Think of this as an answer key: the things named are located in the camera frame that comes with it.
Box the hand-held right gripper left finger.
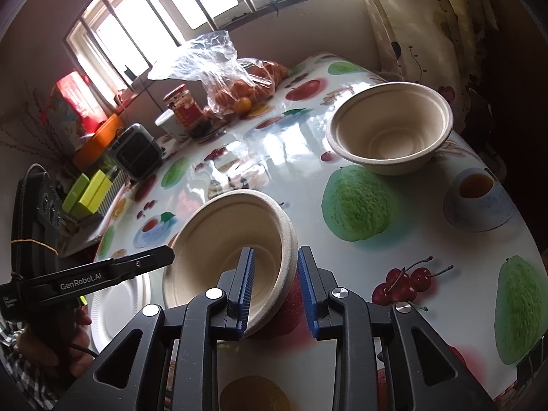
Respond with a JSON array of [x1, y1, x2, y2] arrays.
[[53, 246, 257, 411]]

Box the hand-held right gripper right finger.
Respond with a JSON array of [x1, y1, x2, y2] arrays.
[[297, 246, 497, 411]]

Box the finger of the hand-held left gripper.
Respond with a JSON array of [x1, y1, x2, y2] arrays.
[[109, 245, 176, 281]]

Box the beige pulp bowl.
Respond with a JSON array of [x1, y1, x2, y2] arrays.
[[325, 81, 454, 176], [163, 189, 298, 338]]

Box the white foam plate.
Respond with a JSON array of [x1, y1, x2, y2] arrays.
[[89, 272, 152, 352]]

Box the person's left hand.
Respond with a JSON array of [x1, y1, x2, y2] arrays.
[[68, 306, 101, 378]]

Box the grey flat board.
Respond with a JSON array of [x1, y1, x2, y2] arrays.
[[55, 218, 108, 258]]

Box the grey corrugated tray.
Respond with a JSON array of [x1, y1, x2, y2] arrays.
[[81, 167, 129, 227]]

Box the bright green box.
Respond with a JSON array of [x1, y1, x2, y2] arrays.
[[71, 170, 113, 218]]

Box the small grey desktop fan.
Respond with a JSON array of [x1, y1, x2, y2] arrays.
[[109, 123, 164, 180]]

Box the fruit print tablecloth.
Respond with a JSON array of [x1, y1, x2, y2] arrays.
[[86, 53, 548, 411]]

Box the white plastic tub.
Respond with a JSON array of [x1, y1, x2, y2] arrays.
[[155, 110, 189, 142]]

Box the dried branches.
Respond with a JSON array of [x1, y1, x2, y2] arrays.
[[0, 90, 65, 163]]

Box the red label glass jar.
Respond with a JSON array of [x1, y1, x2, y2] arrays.
[[163, 84, 204, 135]]

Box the red box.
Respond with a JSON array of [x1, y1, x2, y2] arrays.
[[46, 72, 108, 155]]

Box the plastic bag of oranges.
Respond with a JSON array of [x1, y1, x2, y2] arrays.
[[148, 30, 292, 118]]

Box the barred window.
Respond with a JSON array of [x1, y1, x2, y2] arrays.
[[64, 0, 360, 103]]

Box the patterned curtain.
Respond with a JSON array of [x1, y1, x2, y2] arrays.
[[351, 0, 506, 155]]

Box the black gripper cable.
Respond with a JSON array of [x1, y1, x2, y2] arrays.
[[68, 340, 100, 358]]

